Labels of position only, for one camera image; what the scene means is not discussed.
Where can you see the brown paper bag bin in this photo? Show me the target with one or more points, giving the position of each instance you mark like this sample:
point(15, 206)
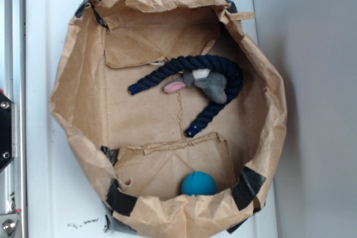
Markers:
point(136, 143)

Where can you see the grey plush mouse toy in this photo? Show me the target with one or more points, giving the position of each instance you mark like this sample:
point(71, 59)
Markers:
point(212, 83)

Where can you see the teal rubber ball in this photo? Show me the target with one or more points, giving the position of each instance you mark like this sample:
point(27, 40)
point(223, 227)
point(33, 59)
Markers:
point(199, 183)

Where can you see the white plastic tray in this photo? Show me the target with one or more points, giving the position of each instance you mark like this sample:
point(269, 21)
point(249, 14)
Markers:
point(60, 200)

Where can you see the black mounting plate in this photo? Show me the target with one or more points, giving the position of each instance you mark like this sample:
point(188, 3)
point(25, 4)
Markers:
point(7, 131)

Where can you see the silver metal rail frame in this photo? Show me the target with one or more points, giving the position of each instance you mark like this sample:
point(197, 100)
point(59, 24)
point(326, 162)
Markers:
point(13, 179)

